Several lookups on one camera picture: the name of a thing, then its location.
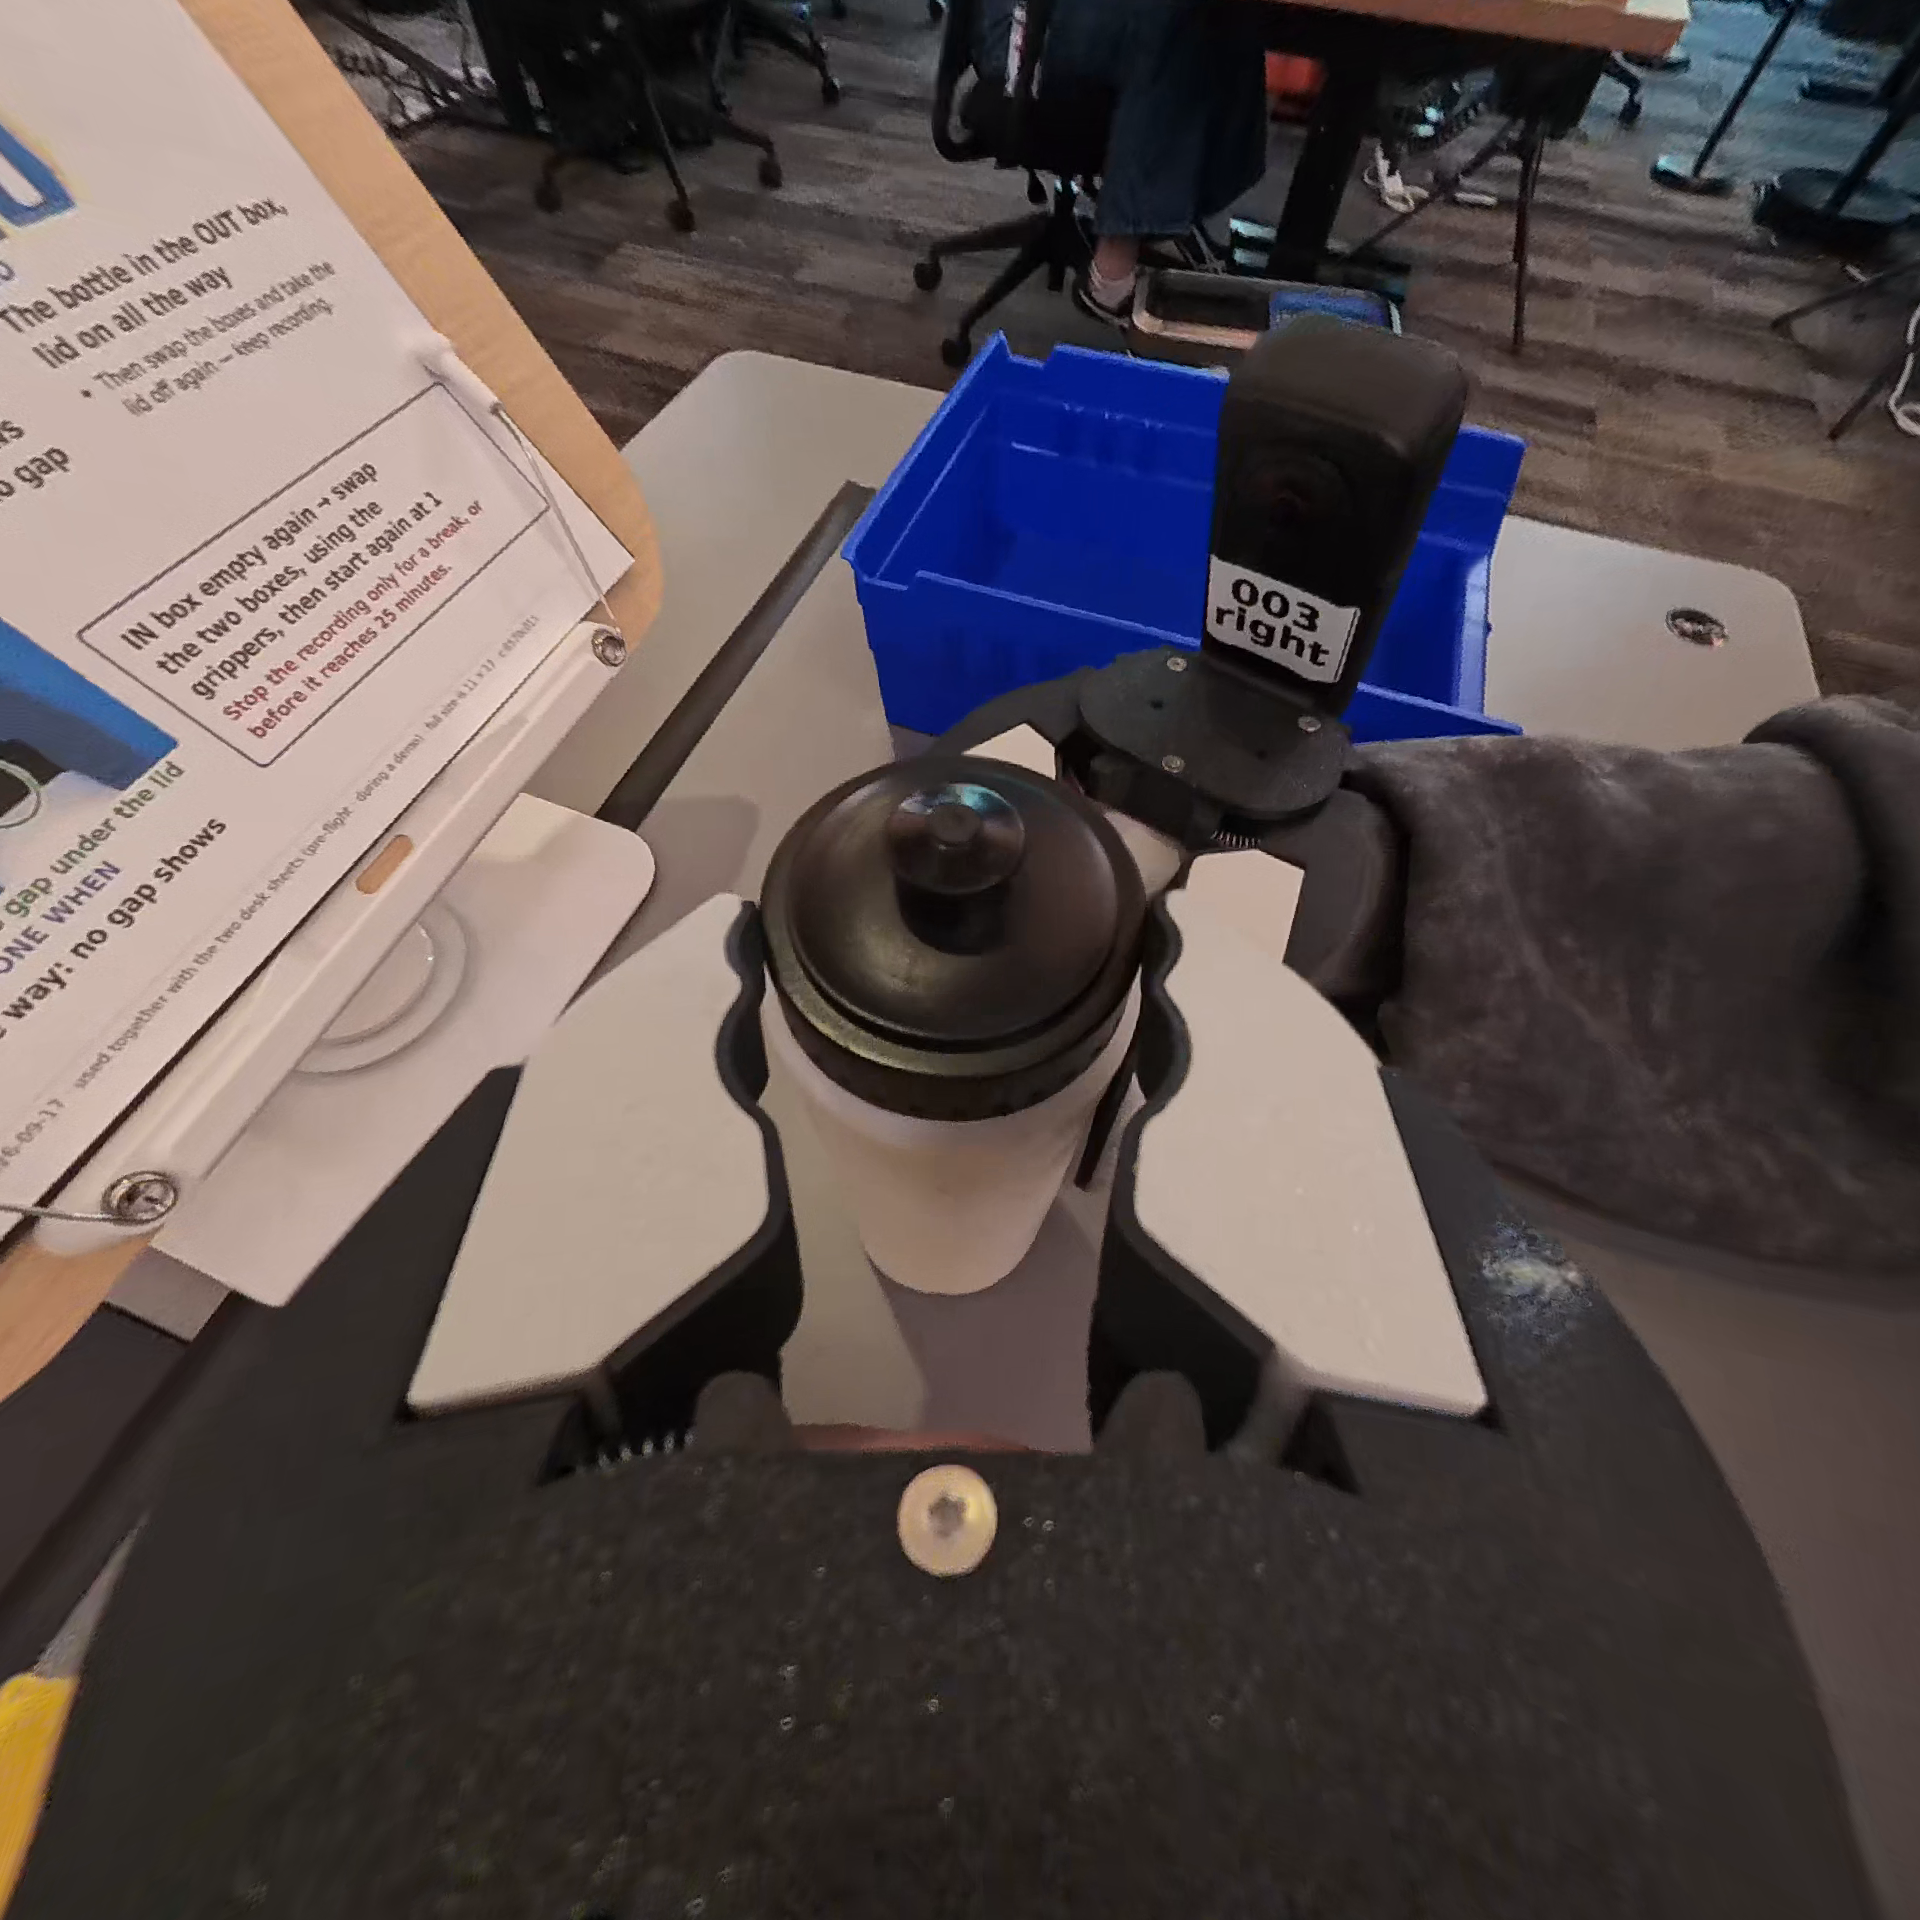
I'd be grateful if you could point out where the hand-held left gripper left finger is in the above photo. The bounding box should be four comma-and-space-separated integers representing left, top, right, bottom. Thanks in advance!
405, 891, 805, 1441

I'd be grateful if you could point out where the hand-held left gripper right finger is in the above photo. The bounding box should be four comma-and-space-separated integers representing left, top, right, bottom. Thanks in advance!
1087, 889, 1493, 1449

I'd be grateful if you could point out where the blue plastic bin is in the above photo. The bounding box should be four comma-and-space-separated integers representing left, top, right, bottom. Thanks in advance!
843, 333, 1531, 749

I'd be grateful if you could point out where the black bottle lid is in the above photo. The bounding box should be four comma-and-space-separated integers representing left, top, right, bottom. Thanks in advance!
759, 753, 1168, 1121

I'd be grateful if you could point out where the white plastic bottle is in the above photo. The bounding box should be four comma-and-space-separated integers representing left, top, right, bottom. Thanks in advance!
760, 1021, 1135, 1301

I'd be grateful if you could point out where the yellow plastic bin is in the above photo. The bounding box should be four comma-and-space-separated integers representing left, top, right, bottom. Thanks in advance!
0, 1668, 80, 1856

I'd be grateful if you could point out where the wooden instruction board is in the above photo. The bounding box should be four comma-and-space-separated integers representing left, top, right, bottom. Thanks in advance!
0, 0, 667, 1403

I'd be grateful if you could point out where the black office chair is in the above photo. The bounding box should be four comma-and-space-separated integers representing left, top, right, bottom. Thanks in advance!
913, 0, 1119, 368

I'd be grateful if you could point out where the wooden table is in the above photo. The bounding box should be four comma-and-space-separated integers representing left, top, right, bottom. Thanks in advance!
1256, 0, 1696, 286

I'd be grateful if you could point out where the instruction board on stand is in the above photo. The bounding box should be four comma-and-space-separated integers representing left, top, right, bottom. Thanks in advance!
0, 0, 640, 1221

